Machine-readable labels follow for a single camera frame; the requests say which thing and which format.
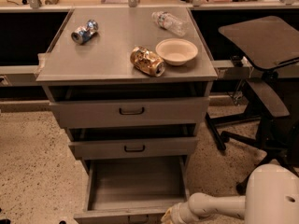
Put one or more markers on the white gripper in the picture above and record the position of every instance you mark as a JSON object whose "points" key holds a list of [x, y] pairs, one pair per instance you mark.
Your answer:
{"points": [[177, 213]]}

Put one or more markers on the grey bottom drawer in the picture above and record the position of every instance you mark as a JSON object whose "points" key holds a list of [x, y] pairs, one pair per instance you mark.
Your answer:
{"points": [[133, 191]]}

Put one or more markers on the grey drawer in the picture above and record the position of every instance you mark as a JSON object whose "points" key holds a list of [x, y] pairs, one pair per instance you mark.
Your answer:
{"points": [[129, 113], [133, 148], [133, 191]]}

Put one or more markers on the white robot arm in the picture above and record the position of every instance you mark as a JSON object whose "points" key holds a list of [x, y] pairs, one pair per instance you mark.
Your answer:
{"points": [[272, 197]]}

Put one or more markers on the grey middle drawer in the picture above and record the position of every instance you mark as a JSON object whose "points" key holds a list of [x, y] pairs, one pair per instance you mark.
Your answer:
{"points": [[133, 148]]}

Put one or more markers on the grey top drawer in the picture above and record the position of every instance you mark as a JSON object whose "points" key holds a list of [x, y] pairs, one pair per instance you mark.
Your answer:
{"points": [[129, 113]]}

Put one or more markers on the grey drawer cabinet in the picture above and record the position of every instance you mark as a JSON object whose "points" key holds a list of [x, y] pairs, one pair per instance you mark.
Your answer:
{"points": [[100, 69]]}

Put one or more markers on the crushed gold soda can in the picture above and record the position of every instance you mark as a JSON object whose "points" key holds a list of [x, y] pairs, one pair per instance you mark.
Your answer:
{"points": [[147, 61]]}

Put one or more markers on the beige paper bowl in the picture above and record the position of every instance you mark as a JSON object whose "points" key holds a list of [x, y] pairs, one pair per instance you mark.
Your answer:
{"points": [[176, 51]]}

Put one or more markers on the clear plastic water bottle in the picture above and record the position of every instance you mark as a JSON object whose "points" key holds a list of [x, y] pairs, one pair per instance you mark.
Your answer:
{"points": [[170, 22]]}

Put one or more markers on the crushed blue soda can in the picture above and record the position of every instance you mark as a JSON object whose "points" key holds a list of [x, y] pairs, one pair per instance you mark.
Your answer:
{"points": [[84, 33]]}

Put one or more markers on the black office chair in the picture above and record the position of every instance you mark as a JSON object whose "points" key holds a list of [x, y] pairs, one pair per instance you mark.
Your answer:
{"points": [[269, 44]]}

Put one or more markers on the long lab workbench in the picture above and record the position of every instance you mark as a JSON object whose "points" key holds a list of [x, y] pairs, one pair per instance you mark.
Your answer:
{"points": [[28, 31]]}

